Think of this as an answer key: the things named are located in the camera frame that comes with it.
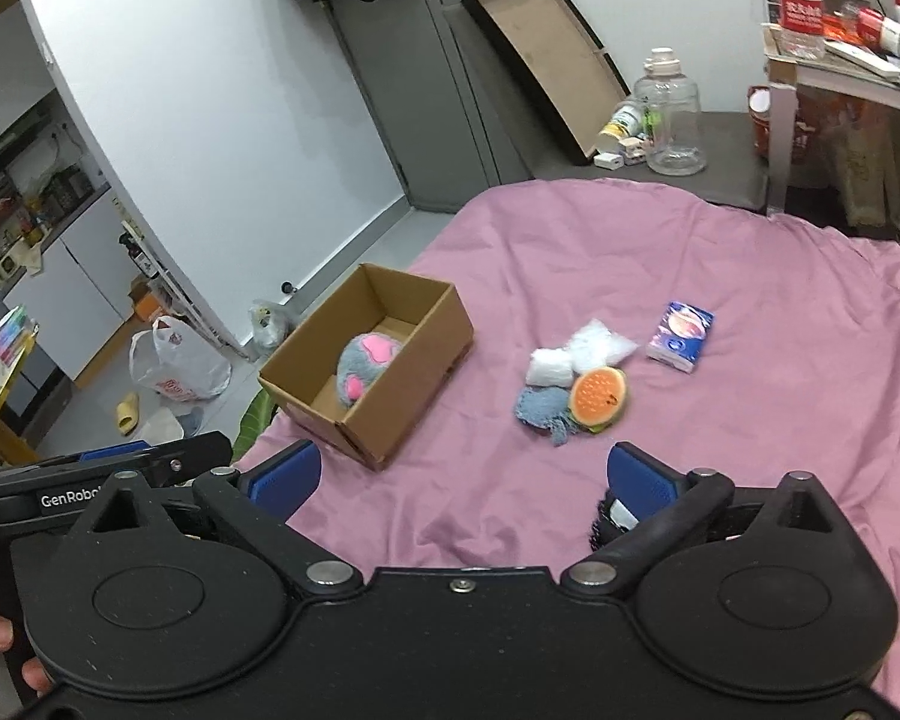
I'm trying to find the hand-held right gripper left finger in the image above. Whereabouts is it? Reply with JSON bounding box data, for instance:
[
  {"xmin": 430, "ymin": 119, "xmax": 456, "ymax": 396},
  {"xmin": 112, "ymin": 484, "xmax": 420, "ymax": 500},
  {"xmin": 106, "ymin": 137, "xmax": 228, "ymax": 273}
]
[{"xmin": 71, "ymin": 441, "xmax": 365, "ymax": 601}]

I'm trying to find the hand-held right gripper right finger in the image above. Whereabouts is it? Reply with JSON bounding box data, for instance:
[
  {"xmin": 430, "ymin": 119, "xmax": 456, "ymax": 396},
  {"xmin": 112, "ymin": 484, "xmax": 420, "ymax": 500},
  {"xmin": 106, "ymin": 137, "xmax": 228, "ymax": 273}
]
[{"xmin": 562, "ymin": 442, "xmax": 850, "ymax": 601}]

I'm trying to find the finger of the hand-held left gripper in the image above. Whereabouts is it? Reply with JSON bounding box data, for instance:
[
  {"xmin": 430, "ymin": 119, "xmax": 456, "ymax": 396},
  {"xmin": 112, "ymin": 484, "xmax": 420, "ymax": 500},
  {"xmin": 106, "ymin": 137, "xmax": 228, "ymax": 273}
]
[{"xmin": 79, "ymin": 431, "xmax": 233, "ymax": 487}]

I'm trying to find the black furry item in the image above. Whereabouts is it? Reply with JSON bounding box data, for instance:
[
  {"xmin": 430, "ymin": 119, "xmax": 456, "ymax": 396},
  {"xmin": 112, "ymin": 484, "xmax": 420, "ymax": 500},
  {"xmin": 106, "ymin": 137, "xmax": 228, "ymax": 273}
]
[{"xmin": 588, "ymin": 490, "xmax": 640, "ymax": 554}]

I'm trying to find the orange burger squishy toy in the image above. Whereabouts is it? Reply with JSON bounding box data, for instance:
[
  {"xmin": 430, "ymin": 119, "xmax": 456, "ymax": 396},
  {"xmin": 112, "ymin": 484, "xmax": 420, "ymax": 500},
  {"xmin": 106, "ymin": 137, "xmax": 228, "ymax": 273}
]
[{"xmin": 569, "ymin": 365, "xmax": 630, "ymax": 435}]

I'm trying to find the blue knitted cloth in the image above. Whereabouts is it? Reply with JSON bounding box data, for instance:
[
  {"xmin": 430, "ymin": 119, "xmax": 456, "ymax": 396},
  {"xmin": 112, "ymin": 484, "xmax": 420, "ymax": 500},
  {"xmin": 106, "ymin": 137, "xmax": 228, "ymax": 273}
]
[{"xmin": 514, "ymin": 382, "xmax": 580, "ymax": 448}]

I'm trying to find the grey pink plush toy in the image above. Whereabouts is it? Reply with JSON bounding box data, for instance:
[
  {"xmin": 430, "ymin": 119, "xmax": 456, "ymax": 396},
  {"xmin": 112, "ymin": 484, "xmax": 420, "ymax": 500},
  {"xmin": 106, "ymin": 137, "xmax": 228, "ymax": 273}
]
[{"xmin": 335, "ymin": 332, "xmax": 407, "ymax": 407}]

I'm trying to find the clear bag of white cotton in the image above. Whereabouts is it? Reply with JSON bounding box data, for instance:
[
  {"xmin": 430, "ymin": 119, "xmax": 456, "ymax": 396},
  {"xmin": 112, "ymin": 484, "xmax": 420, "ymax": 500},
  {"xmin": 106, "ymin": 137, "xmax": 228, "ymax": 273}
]
[{"xmin": 565, "ymin": 319, "xmax": 639, "ymax": 373}]

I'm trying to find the white cloth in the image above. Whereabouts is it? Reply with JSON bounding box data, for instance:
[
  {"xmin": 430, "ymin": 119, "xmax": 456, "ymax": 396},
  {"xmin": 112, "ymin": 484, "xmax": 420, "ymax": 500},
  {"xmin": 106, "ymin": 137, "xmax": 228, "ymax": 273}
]
[{"xmin": 526, "ymin": 346, "xmax": 575, "ymax": 389}]

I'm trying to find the blue tissue pack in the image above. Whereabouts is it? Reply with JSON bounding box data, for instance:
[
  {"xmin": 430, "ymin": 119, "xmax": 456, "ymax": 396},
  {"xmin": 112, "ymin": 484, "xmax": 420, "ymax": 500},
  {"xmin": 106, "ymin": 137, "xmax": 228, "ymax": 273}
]
[{"xmin": 646, "ymin": 301, "xmax": 716, "ymax": 377}]

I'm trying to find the brown cardboard box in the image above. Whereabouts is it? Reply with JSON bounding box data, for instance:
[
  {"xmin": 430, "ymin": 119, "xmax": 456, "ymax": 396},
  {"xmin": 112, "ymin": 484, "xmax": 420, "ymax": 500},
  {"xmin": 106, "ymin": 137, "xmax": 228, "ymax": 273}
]
[{"xmin": 259, "ymin": 264, "xmax": 475, "ymax": 472}]

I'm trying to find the green cartoon floor mat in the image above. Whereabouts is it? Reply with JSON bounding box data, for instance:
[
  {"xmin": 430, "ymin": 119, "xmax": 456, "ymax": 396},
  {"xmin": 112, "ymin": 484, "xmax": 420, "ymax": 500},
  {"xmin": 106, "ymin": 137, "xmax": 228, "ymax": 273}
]
[{"xmin": 231, "ymin": 381, "xmax": 279, "ymax": 464}]

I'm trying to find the white plastic shopping bag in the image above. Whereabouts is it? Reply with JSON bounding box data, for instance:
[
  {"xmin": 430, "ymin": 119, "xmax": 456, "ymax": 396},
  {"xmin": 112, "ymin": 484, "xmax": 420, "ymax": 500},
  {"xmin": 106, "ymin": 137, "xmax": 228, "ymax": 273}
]
[{"xmin": 128, "ymin": 314, "xmax": 233, "ymax": 401}]

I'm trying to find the clear plastic trash bag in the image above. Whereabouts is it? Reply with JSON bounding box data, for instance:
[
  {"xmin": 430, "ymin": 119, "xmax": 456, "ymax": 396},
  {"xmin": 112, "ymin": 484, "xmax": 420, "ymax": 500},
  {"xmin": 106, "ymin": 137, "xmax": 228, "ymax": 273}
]
[{"xmin": 250, "ymin": 299, "xmax": 298, "ymax": 350}]

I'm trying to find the white kitchen cabinet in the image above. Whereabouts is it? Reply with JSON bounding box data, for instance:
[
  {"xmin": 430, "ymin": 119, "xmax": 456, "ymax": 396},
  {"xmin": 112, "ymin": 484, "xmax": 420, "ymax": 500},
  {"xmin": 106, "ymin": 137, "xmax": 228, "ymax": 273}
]
[{"xmin": 0, "ymin": 82, "xmax": 155, "ymax": 466}]

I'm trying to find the pink bed sheet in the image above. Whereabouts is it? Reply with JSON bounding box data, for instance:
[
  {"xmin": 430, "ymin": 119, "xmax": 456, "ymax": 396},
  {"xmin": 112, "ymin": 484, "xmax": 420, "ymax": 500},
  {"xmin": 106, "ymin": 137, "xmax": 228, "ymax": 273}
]
[{"xmin": 229, "ymin": 178, "xmax": 900, "ymax": 720}]

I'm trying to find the grey bedside ledge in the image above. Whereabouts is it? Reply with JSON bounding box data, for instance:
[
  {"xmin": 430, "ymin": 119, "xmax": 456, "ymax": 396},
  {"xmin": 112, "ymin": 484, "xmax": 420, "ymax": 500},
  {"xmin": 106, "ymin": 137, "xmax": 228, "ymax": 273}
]
[{"xmin": 446, "ymin": 7, "xmax": 772, "ymax": 212}]

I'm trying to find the white door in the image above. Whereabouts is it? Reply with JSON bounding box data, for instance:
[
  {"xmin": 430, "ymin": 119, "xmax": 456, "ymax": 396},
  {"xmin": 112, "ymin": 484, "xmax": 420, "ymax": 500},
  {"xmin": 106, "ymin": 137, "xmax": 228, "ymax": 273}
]
[{"xmin": 7, "ymin": 0, "xmax": 260, "ymax": 362}]

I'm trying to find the white pill bottle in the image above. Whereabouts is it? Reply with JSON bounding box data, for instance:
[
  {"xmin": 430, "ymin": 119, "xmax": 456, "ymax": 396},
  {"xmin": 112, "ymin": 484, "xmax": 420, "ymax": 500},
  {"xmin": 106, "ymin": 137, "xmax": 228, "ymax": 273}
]
[{"xmin": 596, "ymin": 100, "xmax": 647, "ymax": 152}]

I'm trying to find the clear plastic water jug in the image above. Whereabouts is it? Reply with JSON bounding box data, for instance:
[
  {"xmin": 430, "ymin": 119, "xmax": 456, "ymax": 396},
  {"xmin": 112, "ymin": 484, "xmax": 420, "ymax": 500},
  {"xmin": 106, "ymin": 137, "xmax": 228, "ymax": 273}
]
[{"xmin": 633, "ymin": 48, "xmax": 710, "ymax": 178}]

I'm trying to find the white desk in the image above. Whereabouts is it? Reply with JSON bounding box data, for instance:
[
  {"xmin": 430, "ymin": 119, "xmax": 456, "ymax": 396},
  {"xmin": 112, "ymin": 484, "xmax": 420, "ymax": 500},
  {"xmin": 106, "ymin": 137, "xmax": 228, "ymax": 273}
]
[{"xmin": 763, "ymin": 21, "xmax": 900, "ymax": 215}]

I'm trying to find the red basket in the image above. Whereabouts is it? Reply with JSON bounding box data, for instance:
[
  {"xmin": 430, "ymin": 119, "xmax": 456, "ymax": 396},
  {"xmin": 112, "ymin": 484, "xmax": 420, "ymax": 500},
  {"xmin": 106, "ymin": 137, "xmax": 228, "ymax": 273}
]
[{"xmin": 745, "ymin": 84, "xmax": 812, "ymax": 164}]

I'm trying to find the beige tote bag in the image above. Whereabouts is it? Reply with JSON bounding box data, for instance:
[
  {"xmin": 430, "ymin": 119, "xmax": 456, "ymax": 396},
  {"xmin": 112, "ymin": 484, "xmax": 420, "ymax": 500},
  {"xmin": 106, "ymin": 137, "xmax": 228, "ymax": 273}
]
[{"xmin": 825, "ymin": 90, "xmax": 900, "ymax": 242}]

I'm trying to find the grey wardrobe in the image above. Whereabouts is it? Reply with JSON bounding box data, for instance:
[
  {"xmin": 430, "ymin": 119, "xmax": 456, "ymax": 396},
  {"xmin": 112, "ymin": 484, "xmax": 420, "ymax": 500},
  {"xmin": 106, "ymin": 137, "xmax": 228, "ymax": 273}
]
[{"xmin": 321, "ymin": 0, "xmax": 522, "ymax": 215}]

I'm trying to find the black framed brown board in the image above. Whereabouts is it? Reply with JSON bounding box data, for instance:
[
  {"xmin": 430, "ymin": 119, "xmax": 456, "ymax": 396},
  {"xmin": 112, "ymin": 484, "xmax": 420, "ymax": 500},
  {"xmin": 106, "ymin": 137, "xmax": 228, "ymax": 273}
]
[{"xmin": 461, "ymin": 0, "xmax": 632, "ymax": 167}]

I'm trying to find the white remote control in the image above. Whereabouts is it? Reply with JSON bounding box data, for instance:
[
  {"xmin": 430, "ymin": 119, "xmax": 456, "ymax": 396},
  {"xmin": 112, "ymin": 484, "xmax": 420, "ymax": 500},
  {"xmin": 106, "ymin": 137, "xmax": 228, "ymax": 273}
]
[{"xmin": 824, "ymin": 39, "xmax": 900, "ymax": 81}]

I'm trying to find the red label water bottle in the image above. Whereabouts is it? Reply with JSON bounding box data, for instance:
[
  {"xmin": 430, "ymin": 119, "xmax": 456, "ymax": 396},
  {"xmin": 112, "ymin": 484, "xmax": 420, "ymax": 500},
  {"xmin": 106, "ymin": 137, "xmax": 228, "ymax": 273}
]
[{"xmin": 772, "ymin": 0, "xmax": 828, "ymax": 62}]

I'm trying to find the red white can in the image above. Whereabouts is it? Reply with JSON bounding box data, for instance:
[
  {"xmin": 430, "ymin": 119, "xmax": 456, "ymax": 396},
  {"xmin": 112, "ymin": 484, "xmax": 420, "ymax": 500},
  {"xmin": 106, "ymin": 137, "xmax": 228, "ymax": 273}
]
[{"xmin": 854, "ymin": 5, "xmax": 900, "ymax": 55}]

